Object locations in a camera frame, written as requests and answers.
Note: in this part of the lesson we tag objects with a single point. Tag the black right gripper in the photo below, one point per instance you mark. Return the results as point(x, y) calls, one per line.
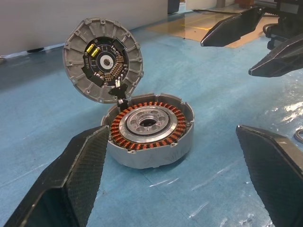
point(288, 21)

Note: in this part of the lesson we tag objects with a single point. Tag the cardboard mat yellow tape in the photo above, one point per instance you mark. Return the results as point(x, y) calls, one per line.
point(189, 26)

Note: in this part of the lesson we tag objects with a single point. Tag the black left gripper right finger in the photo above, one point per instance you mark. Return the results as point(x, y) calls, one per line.
point(274, 170)

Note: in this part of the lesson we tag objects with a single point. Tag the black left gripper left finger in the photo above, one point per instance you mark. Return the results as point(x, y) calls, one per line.
point(71, 179)

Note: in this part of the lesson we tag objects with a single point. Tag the dark grey pillar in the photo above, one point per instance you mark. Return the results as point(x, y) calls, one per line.
point(174, 6)

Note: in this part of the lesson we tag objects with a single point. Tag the silver motor base copper windings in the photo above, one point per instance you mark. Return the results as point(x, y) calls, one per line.
point(151, 160)

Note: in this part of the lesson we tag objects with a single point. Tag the narrow white panel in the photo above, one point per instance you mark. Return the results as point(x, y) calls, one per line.
point(201, 4)

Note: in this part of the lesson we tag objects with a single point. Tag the large white panel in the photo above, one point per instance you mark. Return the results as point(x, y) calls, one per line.
point(47, 19)

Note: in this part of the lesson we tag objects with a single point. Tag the grey round metal part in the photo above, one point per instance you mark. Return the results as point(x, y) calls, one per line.
point(78, 59)

